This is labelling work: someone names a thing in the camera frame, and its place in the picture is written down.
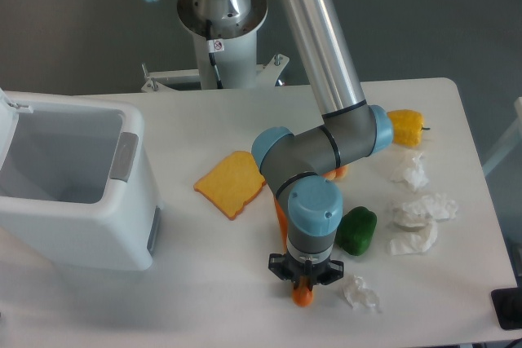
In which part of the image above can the white plastic bin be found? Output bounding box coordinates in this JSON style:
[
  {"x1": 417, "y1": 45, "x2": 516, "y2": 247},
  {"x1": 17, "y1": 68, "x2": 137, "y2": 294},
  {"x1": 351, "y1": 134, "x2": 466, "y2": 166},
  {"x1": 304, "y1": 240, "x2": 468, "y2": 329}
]
[{"x1": 1, "y1": 91, "x2": 161, "y2": 271}]

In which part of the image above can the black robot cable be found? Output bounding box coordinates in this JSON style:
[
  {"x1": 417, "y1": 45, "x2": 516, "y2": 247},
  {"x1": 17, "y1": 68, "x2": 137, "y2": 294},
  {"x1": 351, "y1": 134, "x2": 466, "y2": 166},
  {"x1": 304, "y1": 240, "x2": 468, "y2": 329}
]
[{"x1": 205, "y1": 20, "x2": 224, "y2": 90}]

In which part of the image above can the orange braided bun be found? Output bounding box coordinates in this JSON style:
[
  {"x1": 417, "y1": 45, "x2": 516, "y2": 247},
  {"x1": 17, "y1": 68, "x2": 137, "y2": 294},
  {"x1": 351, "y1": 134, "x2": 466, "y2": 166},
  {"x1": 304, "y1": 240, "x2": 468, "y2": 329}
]
[{"x1": 323, "y1": 165, "x2": 349, "y2": 181}]

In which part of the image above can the crumpled white tissue middle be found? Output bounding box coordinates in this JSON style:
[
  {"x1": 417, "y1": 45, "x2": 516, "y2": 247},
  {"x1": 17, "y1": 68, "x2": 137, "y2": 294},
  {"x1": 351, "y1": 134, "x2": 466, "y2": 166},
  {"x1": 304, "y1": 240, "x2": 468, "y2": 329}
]
[{"x1": 387, "y1": 193, "x2": 458, "y2": 256}]

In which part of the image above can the yellow bell pepper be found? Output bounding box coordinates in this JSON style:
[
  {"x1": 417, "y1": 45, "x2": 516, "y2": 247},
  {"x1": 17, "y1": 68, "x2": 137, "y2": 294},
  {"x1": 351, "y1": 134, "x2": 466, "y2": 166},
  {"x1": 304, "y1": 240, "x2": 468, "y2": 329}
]
[{"x1": 387, "y1": 109, "x2": 430, "y2": 148}]

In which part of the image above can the long orange baguette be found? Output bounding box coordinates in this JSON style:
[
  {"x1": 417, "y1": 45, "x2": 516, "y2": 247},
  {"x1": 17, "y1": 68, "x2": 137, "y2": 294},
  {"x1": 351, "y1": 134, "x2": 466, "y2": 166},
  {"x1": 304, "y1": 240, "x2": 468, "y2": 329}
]
[{"x1": 274, "y1": 198, "x2": 314, "y2": 307}]

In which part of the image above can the white furniture at right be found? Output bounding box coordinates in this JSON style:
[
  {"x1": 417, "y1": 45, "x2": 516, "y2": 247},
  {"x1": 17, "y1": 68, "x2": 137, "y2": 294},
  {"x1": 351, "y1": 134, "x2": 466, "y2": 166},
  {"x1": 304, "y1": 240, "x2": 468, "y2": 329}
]
[{"x1": 482, "y1": 97, "x2": 521, "y2": 177}]

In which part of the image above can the black device at edge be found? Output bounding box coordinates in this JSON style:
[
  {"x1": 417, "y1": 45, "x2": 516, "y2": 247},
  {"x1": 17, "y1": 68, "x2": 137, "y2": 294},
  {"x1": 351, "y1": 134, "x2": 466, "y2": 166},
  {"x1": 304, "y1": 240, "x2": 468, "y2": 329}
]
[{"x1": 491, "y1": 287, "x2": 521, "y2": 330}]

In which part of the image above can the crumpled white tissue lower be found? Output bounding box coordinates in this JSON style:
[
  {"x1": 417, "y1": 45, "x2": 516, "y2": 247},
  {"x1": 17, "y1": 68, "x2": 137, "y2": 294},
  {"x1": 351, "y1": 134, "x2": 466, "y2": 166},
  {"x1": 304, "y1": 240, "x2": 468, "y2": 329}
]
[{"x1": 342, "y1": 275, "x2": 382, "y2": 313}]

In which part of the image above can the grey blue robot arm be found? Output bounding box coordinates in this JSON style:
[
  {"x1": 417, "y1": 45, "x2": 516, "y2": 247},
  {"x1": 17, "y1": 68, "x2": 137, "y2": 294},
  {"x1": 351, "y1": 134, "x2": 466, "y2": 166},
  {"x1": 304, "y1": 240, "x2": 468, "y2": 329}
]
[{"x1": 145, "y1": 0, "x2": 393, "y2": 288}]

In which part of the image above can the green bell pepper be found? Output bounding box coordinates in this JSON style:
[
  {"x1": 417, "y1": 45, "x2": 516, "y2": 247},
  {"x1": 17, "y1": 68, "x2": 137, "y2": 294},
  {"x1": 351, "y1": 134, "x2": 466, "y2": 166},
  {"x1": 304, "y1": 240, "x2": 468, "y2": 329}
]
[{"x1": 334, "y1": 206, "x2": 377, "y2": 256}]

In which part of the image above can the yellow toast slice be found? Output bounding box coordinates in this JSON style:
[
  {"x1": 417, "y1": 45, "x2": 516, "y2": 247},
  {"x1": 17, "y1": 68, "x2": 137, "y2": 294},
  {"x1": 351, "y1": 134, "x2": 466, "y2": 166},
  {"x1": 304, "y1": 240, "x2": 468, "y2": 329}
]
[{"x1": 193, "y1": 151, "x2": 266, "y2": 220}]

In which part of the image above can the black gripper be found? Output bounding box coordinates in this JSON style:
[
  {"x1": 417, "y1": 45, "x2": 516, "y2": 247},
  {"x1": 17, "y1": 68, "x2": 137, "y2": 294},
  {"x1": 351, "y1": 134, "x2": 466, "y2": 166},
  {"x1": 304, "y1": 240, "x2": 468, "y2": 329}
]
[{"x1": 268, "y1": 252, "x2": 344, "y2": 289}]

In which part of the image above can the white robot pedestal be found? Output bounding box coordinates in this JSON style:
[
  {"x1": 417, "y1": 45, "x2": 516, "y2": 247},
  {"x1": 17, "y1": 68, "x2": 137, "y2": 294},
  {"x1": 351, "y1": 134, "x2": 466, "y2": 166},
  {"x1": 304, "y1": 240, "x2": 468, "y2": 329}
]
[{"x1": 177, "y1": 0, "x2": 268, "y2": 90}]

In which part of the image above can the crumpled white tissue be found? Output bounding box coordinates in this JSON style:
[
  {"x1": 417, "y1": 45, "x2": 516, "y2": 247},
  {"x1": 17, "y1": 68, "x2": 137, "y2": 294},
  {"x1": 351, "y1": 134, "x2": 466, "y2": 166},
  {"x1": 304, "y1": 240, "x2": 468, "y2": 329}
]
[
  {"x1": 387, "y1": 193, "x2": 458, "y2": 256},
  {"x1": 342, "y1": 275, "x2": 382, "y2": 313},
  {"x1": 390, "y1": 151, "x2": 429, "y2": 192}
]

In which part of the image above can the crumpled white tissue upper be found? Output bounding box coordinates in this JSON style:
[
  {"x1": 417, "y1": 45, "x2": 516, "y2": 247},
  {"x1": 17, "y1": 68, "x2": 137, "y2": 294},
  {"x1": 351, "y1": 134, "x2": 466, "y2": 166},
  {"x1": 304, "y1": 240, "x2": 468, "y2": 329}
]
[{"x1": 390, "y1": 151, "x2": 429, "y2": 192}]

